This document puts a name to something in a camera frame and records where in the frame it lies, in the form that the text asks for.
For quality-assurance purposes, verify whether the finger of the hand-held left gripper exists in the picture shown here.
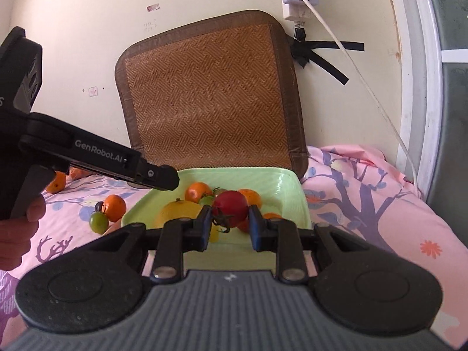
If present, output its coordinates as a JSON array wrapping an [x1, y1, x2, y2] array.
[[136, 152, 180, 192]]

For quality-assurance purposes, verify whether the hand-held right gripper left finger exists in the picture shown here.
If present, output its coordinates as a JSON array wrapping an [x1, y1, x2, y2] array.
[[88, 205, 214, 282]]

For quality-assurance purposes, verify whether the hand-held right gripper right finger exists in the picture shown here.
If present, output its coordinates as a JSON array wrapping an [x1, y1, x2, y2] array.
[[248, 206, 368, 282]]

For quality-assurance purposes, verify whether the green tomato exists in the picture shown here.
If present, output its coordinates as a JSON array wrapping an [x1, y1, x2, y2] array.
[[199, 187, 227, 207], [90, 211, 109, 234]]

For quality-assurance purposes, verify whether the yellow pomelo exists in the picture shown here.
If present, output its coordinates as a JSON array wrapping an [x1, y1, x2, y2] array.
[[155, 198, 220, 244]]

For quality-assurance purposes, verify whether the light green plastic basin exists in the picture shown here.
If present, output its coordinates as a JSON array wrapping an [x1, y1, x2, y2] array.
[[121, 167, 312, 271]]

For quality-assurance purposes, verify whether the person's left hand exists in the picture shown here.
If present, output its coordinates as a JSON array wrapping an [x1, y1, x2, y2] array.
[[0, 193, 47, 272]]

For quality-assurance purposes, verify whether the large orange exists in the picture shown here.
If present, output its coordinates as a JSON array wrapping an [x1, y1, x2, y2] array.
[[46, 171, 67, 194]]

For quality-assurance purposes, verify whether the brown woven seat cushion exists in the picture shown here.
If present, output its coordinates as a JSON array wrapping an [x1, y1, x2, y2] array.
[[114, 10, 309, 180]]

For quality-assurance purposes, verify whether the pink printed bedsheet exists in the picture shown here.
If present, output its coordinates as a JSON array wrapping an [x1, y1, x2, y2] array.
[[0, 144, 468, 351]]

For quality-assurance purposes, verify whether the crossed black tape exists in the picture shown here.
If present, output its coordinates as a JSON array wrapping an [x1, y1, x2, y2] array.
[[290, 29, 365, 86]]

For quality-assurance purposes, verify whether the white plug adapter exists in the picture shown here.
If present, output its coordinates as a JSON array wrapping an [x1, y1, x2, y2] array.
[[282, 0, 319, 22]]

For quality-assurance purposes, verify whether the thin white cable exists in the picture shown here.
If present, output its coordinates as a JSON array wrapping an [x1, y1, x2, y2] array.
[[302, 0, 423, 200]]

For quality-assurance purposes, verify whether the white window frame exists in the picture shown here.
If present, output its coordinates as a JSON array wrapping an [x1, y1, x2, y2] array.
[[388, 0, 468, 205]]

